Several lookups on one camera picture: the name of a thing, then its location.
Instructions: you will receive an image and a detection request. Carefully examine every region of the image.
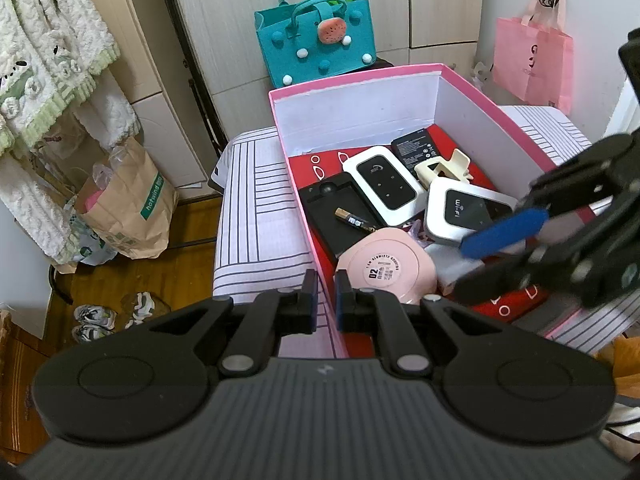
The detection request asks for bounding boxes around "pair of sneakers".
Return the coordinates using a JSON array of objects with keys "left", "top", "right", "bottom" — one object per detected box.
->
[{"left": 72, "top": 305, "right": 117, "bottom": 344}]

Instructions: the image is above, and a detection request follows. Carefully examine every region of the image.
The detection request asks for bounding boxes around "black gold small battery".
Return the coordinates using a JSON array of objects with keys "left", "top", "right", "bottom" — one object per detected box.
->
[{"left": 335, "top": 207, "right": 377, "bottom": 233}]

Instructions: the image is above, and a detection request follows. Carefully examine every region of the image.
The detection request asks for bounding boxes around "cream hair claw clip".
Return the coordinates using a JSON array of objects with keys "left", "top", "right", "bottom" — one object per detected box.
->
[{"left": 414, "top": 149, "right": 475, "bottom": 191}]

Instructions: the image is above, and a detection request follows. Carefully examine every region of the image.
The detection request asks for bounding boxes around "clear plastic bag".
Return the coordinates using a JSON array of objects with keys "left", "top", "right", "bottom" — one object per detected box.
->
[{"left": 92, "top": 145, "right": 136, "bottom": 191}]

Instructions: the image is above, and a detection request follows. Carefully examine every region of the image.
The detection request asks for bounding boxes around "white green knitted blanket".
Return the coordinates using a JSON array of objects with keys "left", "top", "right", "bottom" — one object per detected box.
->
[{"left": 0, "top": 0, "right": 138, "bottom": 266}]

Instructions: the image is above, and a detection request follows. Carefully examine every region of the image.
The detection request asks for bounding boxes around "white pocket router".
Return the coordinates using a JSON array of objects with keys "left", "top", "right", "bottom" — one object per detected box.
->
[
  {"left": 424, "top": 179, "right": 518, "bottom": 247},
  {"left": 341, "top": 145, "right": 426, "bottom": 227}
]

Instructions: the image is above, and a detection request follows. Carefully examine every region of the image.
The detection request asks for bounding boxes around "white striped cloth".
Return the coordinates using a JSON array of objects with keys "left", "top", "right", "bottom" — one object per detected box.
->
[{"left": 212, "top": 105, "right": 640, "bottom": 361}]

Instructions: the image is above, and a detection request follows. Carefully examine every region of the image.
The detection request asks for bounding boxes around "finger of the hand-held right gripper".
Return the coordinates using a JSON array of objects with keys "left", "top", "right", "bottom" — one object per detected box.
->
[
  {"left": 451, "top": 185, "right": 640, "bottom": 312},
  {"left": 459, "top": 130, "right": 640, "bottom": 261}
]

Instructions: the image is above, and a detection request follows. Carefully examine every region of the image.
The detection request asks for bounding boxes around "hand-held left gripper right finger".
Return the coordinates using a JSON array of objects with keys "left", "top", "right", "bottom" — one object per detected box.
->
[{"left": 335, "top": 269, "right": 506, "bottom": 378}]

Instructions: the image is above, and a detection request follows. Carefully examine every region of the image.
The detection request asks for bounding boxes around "pink tote bag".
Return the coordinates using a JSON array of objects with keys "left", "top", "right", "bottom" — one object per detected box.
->
[{"left": 492, "top": 0, "right": 574, "bottom": 114}]

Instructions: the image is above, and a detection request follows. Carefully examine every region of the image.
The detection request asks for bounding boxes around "brown paper bag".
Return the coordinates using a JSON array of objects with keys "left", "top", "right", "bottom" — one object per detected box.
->
[{"left": 75, "top": 137, "right": 180, "bottom": 260}]

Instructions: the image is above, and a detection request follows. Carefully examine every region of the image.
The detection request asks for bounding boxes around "orange cloth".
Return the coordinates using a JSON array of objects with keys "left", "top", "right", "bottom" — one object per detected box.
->
[{"left": 597, "top": 335, "right": 640, "bottom": 377}]

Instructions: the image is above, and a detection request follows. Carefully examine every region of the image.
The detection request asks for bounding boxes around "teal felt handbag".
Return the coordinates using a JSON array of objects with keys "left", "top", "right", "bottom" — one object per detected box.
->
[{"left": 254, "top": 0, "right": 377, "bottom": 88}]

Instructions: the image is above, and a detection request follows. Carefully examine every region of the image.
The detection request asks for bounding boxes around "white green plastic bag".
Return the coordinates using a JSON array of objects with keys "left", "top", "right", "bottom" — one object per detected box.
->
[{"left": 65, "top": 225, "right": 121, "bottom": 267}]

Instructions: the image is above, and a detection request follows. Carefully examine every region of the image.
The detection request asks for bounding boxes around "beige wardrobe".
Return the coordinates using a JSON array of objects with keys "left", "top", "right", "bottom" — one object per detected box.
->
[{"left": 160, "top": 0, "right": 486, "bottom": 201}]

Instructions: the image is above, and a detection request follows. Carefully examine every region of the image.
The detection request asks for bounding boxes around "pink round compact case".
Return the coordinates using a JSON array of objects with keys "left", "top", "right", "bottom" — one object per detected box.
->
[{"left": 334, "top": 226, "right": 437, "bottom": 306}]

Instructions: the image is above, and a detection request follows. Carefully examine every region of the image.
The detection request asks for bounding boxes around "black phone battery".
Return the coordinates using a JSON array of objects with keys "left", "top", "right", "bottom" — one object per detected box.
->
[{"left": 391, "top": 127, "right": 440, "bottom": 172}]

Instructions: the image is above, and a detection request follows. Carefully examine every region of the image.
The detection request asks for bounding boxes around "white plastic packet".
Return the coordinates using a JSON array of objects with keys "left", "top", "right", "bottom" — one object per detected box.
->
[{"left": 425, "top": 240, "right": 481, "bottom": 297}]

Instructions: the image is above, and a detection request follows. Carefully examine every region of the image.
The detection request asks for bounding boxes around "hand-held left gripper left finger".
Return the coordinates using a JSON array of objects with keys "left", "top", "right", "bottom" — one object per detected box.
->
[{"left": 150, "top": 269, "right": 319, "bottom": 378}]

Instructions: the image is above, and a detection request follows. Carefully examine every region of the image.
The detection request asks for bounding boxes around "black battery charger tray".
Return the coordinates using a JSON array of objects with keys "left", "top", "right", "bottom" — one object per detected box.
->
[{"left": 298, "top": 172, "right": 381, "bottom": 261}]

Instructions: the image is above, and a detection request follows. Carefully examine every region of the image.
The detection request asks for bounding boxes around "pink cardboard box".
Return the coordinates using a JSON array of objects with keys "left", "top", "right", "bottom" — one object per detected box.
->
[{"left": 268, "top": 63, "right": 601, "bottom": 361}]

